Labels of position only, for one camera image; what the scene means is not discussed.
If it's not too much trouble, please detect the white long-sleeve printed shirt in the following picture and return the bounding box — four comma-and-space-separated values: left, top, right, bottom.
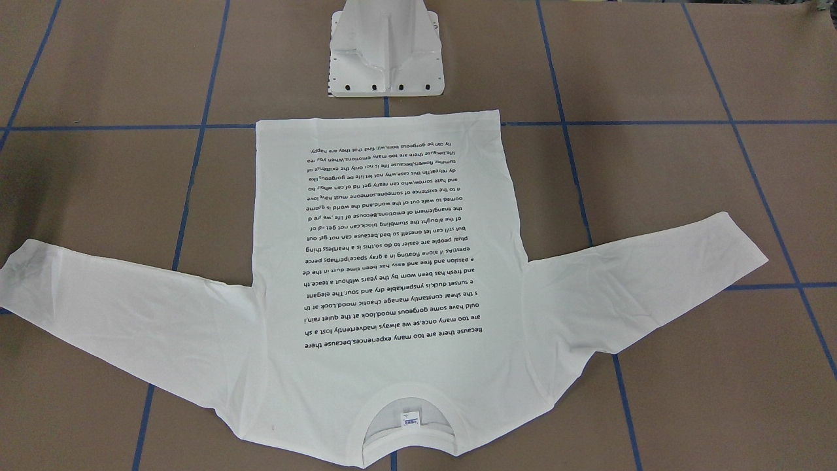
2, 111, 766, 468

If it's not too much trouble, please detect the white camera pole base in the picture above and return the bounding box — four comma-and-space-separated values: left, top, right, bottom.
328, 1, 445, 97

